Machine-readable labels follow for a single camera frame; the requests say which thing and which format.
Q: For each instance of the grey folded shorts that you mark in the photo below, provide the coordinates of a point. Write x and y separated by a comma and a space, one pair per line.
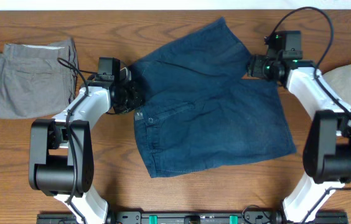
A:
33, 83

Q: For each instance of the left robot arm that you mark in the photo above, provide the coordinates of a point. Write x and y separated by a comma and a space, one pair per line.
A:
61, 163

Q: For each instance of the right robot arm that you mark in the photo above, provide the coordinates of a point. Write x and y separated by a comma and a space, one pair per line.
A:
327, 154

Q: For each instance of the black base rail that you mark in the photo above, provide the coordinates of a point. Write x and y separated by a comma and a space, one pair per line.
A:
249, 216

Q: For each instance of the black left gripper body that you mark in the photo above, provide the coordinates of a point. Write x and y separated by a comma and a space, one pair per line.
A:
129, 98

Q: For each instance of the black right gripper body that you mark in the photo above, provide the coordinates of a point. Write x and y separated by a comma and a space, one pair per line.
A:
262, 67

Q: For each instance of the dark blue denim shorts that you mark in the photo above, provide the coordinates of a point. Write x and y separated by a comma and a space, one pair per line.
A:
201, 112

